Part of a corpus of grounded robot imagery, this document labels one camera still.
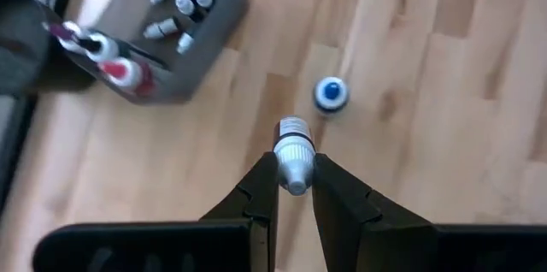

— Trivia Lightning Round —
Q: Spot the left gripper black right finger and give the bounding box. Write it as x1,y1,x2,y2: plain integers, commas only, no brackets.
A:
311,153,547,272

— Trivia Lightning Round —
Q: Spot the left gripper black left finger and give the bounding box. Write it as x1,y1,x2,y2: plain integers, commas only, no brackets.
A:
32,151,279,272

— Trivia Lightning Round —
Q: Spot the large blue-capped colouring bottle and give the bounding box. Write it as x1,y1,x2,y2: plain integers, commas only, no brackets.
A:
313,75,350,115

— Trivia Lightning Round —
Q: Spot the translucent grey plastic bin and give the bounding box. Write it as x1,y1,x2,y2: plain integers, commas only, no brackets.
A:
40,0,250,105

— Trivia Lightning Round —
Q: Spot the black aluminium table frame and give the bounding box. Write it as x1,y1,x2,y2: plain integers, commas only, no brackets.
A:
0,0,80,217

